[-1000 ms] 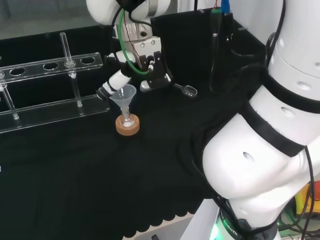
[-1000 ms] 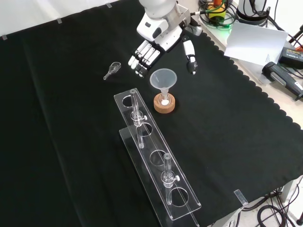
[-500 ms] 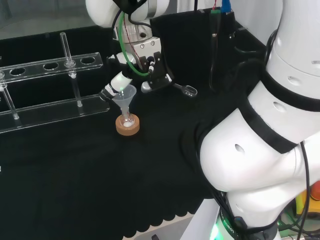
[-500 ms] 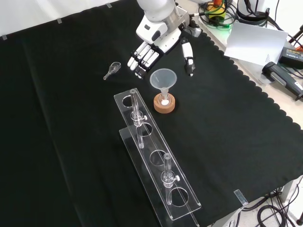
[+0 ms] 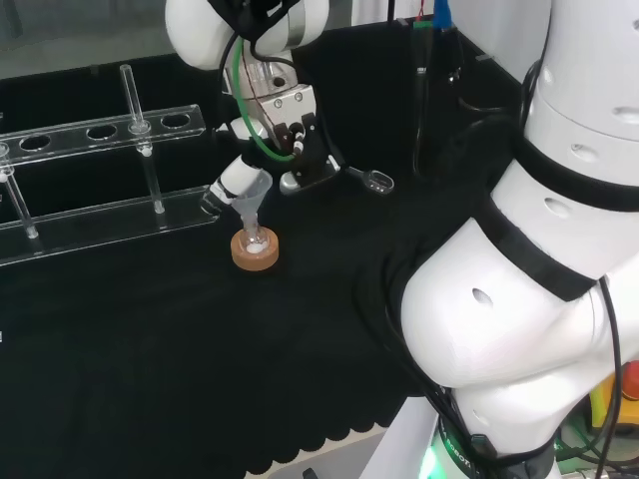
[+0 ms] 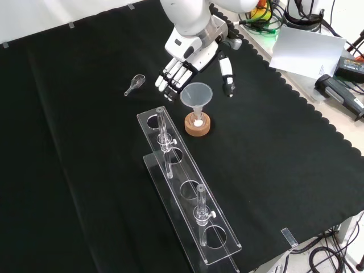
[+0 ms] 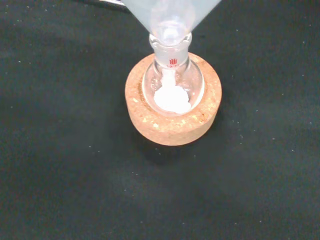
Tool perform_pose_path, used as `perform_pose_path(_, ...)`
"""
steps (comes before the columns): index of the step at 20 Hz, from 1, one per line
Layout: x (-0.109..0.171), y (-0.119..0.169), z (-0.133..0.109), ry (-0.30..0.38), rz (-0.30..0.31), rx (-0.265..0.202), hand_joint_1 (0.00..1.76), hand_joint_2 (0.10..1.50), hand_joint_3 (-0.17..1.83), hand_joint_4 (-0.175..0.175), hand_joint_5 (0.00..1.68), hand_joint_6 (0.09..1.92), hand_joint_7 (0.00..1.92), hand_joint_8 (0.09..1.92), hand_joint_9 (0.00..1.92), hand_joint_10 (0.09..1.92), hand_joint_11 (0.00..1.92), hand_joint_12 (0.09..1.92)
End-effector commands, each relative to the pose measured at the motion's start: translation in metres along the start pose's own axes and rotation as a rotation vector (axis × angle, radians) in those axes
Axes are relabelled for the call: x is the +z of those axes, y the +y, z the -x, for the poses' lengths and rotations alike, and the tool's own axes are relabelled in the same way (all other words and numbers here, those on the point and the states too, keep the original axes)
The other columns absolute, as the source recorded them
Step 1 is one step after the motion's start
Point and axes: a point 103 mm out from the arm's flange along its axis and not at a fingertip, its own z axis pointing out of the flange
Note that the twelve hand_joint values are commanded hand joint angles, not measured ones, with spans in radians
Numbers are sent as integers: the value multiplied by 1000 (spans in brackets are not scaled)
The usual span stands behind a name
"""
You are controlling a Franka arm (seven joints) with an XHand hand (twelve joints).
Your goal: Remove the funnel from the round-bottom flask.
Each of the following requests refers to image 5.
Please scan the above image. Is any translucent plastic funnel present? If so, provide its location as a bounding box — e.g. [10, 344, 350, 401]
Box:
[231, 169, 274, 237]

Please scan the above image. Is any glass round-bottom flask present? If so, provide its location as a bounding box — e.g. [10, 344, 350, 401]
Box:
[238, 219, 269, 258]

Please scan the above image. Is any clear glass weighing funnel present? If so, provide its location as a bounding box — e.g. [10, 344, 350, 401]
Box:
[347, 166, 396, 195]

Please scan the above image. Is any clear funnel stand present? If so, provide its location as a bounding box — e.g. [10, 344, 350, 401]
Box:
[0, 63, 222, 268]

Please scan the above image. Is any black bench cloth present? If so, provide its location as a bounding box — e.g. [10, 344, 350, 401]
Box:
[0, 22, 531, 476]

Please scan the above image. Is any yellow stop button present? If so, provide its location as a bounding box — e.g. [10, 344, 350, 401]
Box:
[588, 358, 639, 436]

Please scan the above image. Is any cork ring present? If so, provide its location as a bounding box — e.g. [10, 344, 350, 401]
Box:
[230, 227, 281, 273]

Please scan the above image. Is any green cable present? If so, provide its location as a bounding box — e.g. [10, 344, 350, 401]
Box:
[232, 37, 298, 165]

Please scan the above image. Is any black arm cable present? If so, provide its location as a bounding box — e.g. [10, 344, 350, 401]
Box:
[596, 275, 632, 479]

